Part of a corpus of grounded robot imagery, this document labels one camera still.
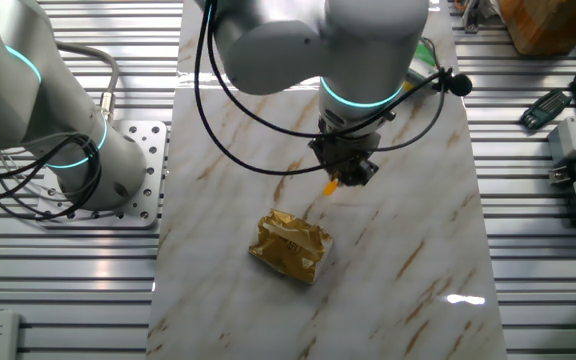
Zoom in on black round cable clip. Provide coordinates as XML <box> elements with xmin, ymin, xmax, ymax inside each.
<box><xmin>440</xmin><ymin>72</ymin><xmax>474</xmax><ymax>98</ymax></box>

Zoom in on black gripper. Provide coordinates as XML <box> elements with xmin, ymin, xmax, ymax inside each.
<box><xmin>308</xmin><ymin>132</ymin><xmax>382</xmax><ymax>187</ymax></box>

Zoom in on small silver metal device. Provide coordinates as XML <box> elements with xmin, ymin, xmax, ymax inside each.
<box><xmin>547</xmin><ymin>164</ymin><xmax>576</xmax><ymax>189</ymax></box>

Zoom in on marble pattern mat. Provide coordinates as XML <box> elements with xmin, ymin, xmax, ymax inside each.
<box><xmin>145</xmin><ymin>0</ymin><xmax>509</xmax><ymax>360</ymax></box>

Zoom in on thick grey cable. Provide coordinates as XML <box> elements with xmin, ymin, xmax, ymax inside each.
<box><xmin>55</xmin><ymin>40</ymin><xmax>121</xmax><ymax>124</ymax></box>

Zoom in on green bit set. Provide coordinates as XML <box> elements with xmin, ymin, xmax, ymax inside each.
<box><xmin>519</xmin><ymin>88</ymin><xmax>573</xmax><ymax>131</ymax></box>

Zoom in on gold foil packet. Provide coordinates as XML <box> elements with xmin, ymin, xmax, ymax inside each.
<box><xmin>247</xmin><ymin>208</ymin><xmax>335</xmax><ymax>285</ymax></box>

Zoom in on base cable bundle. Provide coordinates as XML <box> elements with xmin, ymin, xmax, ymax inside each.
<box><xmin>0</xmin><ymin>130</ymin><xmax>104</xmax><ymax>221</ymax></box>

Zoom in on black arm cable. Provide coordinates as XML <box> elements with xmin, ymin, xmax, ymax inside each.
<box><xmin>192</xmin><ymin>0</ymin><xmax>364</xmax><ymax>177</ymax></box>
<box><xmin>206</xmin><ymin>0</ymin><xmax>449</xmax><ymax>154</ymax></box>

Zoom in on grey metal box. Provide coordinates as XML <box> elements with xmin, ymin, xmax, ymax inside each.
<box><xmin>547</xmin><ymin>117</ymin><xmax>576</xmax><ymax>166</ymax></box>

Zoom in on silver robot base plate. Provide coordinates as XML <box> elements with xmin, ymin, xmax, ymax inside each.
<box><xmin>35</xmin><ymin>119</ymin><xmax>169</xmax><ymax>230</ymax></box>

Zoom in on silver clamp orange wires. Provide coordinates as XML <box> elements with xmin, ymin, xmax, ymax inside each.
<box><xmin>453</xmin><ymin>0</ymin><xmax>500</xmax><ymax>34</ymax></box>

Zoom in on wooden box top right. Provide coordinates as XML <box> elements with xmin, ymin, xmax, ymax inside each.
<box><xmin>497</xmin><ymin>0</ymin><xmax>576</xmax><ymax>56</ymax></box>

